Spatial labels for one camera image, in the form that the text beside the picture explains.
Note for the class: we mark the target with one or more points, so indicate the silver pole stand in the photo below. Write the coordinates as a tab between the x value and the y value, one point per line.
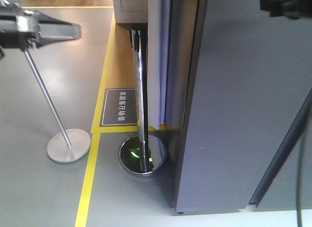
69	145

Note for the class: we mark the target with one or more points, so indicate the grey floor sign sticker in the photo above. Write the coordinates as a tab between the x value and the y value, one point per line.
119	107

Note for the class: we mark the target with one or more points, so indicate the grey fridge with white interior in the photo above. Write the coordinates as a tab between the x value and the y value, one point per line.
238	82

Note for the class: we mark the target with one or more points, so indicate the chrome stanchion post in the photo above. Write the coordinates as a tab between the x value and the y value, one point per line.
144	154

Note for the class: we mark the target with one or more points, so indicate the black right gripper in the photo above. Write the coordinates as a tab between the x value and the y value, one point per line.
292	9

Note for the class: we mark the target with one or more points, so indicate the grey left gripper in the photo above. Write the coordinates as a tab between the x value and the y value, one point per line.
23	28

